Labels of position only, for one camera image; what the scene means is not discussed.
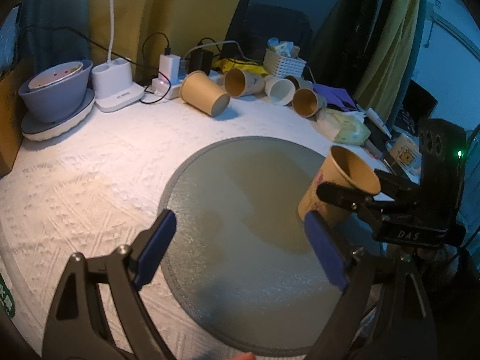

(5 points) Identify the floral paper cup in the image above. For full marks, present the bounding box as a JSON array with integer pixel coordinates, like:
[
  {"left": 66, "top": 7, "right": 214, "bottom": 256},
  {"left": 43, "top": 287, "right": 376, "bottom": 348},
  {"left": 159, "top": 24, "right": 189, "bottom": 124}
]
[{"left": 298, "top": 145, "right": 381, "bottom": 228}]

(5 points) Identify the brown paper cup front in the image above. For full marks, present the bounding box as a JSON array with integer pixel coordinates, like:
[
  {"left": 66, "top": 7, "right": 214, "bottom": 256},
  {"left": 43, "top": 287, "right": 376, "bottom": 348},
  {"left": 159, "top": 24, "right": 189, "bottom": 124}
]
[{"left": 291, "top": 88, "right": 327, "bottom": 118}]

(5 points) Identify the white paper cup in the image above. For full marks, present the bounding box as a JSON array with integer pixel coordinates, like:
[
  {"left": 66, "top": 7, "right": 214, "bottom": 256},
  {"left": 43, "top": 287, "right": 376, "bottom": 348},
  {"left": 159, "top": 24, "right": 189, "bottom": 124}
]
[{"left": 264, "top": 75, "right": 295, "bottom": 107}]

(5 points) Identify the paper cup with blue print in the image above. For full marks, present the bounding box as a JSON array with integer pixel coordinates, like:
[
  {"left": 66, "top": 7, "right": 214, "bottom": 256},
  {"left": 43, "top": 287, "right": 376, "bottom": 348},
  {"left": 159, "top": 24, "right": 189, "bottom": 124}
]
[{"left": 224, "top": 68, "right": 265, "bottom": 98}]

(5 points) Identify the plain brown paper cup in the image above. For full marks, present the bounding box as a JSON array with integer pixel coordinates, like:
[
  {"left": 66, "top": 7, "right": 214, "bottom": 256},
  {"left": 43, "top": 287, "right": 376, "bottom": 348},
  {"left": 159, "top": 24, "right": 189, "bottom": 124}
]
[{"left": 180, "top": 71, "right": 230, "bottom": 117}]

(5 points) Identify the operator hand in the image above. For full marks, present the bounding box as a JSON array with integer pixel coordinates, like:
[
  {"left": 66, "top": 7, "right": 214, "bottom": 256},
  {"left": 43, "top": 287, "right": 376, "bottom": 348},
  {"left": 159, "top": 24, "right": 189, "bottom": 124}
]
[{"left": 230, "top": 353, "right": 256, "bottom": 360}]

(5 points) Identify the yellow tissue packet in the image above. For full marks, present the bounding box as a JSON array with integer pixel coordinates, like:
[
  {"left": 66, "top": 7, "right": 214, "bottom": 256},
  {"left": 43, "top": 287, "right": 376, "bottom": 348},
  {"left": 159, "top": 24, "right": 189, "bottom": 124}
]
[{"left": 316, "top": 108, "right": 371, "bottom": 146}]

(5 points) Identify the green white sticker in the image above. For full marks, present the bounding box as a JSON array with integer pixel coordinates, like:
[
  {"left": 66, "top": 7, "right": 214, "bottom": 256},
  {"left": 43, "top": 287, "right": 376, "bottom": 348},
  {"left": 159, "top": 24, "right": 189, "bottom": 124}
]
[{"left": 0, "top": 275, "right": 16, "bottom": 319}]

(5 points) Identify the yellow curtain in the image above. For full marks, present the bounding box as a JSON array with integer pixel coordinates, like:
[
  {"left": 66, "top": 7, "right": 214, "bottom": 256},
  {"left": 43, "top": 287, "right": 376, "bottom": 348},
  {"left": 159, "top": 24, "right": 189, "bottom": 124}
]
[{"left": 355, "top": 0, "right": 420, "bottom": 104}]

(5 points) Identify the purple cloth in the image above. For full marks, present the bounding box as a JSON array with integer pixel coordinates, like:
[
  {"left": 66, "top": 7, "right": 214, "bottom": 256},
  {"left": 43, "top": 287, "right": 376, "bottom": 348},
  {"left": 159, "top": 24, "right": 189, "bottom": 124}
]
[{"left": 312, "top": 84, "right": 358, "bottom": 112}]

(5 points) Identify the round grey mat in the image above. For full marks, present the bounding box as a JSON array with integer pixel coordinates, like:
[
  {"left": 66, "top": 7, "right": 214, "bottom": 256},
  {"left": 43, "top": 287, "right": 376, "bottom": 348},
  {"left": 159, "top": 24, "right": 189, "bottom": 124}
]
[{"left": 160, "top": 136, "right": 340, "bottom": 357}]

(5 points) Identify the white textured tablecloth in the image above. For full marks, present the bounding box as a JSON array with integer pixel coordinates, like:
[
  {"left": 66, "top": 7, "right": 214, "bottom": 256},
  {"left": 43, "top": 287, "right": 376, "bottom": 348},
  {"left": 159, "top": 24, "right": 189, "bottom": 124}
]
[{"left": 0, "top": 82, "right": 392, "bottom": 360}]

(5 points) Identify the white woven basket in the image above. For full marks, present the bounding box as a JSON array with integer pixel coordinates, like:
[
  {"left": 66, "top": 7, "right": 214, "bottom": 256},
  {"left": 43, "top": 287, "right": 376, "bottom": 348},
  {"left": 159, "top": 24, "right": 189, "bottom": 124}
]
[{"left": 263, "top": 49, "right": 307, "bottom": 78}]

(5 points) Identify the brown cardboard box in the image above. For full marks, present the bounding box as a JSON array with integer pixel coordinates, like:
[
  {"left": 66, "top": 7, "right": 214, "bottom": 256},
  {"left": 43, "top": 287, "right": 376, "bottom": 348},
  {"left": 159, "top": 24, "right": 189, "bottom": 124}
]
[{"left": 0, "top": 58, "right": 33, "bottom": 177}]

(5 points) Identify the white round plate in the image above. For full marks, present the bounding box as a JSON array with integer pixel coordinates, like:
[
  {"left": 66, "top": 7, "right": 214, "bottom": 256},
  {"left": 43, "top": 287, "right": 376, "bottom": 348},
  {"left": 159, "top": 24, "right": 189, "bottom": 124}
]
[{"left": 21, "top": 88, "right": 95, "bottom": 141}]

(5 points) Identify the black power adapter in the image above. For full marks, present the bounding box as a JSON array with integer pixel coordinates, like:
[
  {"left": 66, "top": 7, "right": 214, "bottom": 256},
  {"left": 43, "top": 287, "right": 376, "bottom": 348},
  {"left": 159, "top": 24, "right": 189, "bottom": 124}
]
[{"left": 188, "top": 49, "right": 214, "bottom": 76}]

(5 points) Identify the white power strip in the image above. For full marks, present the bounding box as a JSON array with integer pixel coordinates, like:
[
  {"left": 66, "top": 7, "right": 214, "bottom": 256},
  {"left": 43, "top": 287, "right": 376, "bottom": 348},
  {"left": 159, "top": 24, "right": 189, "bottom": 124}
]
[{"left": 151, "top": 70, "right": 226, "bottom": 101}]

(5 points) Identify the blue-grey bowl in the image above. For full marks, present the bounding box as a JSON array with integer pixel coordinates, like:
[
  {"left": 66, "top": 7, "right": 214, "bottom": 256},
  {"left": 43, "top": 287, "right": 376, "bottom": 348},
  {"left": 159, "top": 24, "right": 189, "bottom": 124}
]
[{"left": 18, "top": 59, "right": 93, "bottom": 123}]

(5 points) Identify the white charger plug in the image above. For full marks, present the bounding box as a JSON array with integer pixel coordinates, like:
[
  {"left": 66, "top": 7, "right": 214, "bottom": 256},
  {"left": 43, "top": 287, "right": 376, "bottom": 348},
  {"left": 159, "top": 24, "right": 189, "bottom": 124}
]
[{"left": 159, "top": 54, "right": 181, "bottom": 84}]

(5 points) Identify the white lamp base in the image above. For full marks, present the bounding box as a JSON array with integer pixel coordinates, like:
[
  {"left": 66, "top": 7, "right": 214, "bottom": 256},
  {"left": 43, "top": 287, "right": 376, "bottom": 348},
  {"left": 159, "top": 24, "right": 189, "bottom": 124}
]
[{"left": 91, "top": 0, "right": 144, "bottom": 113}]

